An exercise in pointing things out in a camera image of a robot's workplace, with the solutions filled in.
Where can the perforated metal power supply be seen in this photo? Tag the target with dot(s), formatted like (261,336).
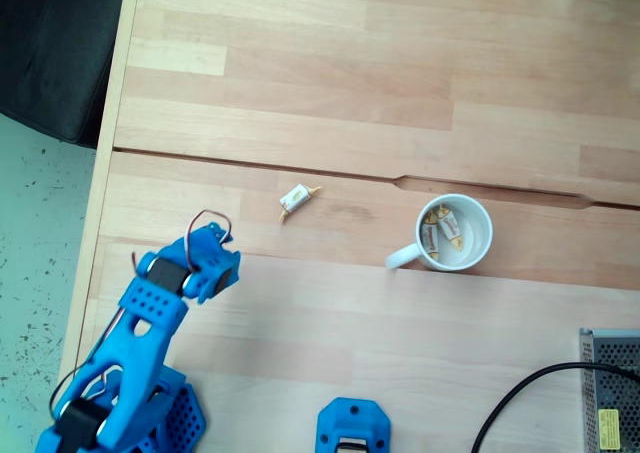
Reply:
(612,393)

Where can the yellow white sweet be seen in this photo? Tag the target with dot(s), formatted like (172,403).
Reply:
(449,227)
(430,238)
(295,198)

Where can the white printed mug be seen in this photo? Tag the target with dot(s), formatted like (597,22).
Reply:
(475,233)

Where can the pale wooden base board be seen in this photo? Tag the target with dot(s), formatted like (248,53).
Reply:
(400,333)

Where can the black cushioned seat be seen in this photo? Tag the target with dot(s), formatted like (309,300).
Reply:
(55,53)

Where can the blue post mount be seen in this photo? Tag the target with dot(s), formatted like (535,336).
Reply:
(352,420)

